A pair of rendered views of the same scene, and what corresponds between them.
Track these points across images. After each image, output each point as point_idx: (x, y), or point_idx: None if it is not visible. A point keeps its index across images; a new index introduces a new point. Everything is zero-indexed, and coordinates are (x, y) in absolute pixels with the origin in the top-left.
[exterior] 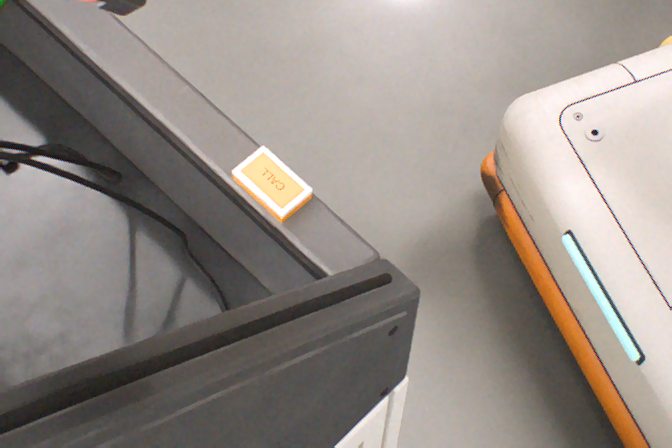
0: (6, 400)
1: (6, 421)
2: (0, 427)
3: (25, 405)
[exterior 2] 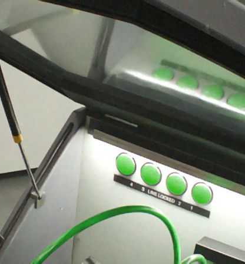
0: None
1: None
2: None
3: None
